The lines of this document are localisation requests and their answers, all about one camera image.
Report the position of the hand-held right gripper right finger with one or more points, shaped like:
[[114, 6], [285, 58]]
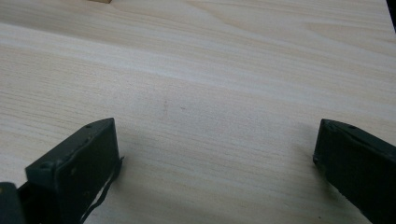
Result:
[[358, 165]]

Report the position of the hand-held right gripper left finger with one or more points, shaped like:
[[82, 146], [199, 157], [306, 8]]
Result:
[[81, 169]]

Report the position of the light wooden block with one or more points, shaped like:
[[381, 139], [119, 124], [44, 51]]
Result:
[[100, 1]]

